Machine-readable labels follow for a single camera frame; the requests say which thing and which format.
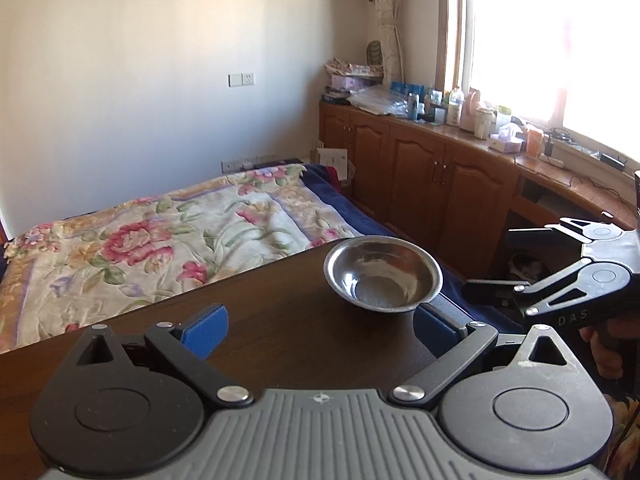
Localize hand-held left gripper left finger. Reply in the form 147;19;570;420
75;302;254;406

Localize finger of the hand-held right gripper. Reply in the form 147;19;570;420
462;259;592;316
507;217;594;259

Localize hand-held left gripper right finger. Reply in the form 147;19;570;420
390;302;584;404

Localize metal bowl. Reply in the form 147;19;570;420
323;237;444;314

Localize person's right hand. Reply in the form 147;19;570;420
580;312;640;381

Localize orange cup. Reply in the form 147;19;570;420
524;127;545;157

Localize floral bedspread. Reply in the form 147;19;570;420
0;164;367;356

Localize tissue box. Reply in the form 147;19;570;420
488;124;524;155

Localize white jar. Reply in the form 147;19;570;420
473;108;496;140

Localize wooden cabinet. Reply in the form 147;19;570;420
318;101;640;281

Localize pink bottle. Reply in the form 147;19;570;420
459;88;482;134

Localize white plastic bottle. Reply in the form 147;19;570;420
446;87;464;127

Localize white cardboard box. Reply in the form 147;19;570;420
319;147;349;182

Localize blue box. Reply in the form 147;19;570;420
389;80;426;97

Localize window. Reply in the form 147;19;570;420
437;0;640;161

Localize clear plastic bags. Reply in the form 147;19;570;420
347;84;417;117

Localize pink box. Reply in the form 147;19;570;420
329;74;382;94

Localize floral fabric box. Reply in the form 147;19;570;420
324;57;384;79

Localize patterned beige curtain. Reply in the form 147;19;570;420
366;0;407;83

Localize row of wall sockets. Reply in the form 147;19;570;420
221;154;277;174

